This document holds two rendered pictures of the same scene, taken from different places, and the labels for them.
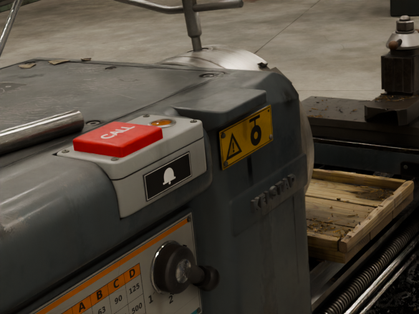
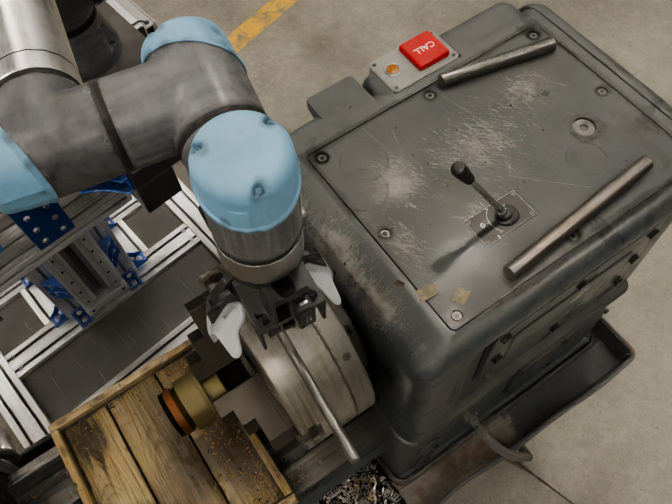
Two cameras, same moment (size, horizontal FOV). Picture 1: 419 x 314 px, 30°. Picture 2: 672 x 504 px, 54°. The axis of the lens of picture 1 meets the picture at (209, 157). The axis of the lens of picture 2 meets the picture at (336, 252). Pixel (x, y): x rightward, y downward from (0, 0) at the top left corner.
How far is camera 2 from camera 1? 1.62 m
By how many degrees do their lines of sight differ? 98
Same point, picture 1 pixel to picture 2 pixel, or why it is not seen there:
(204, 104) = (355, 92)
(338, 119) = not seen: outside the picture
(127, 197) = not seen: hidden behind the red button
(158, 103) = (380, 109)
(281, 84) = not seen: hidden behind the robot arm
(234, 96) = (330, 99)
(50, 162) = (463, 46)
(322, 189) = (120, 489)
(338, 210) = (145, 423)
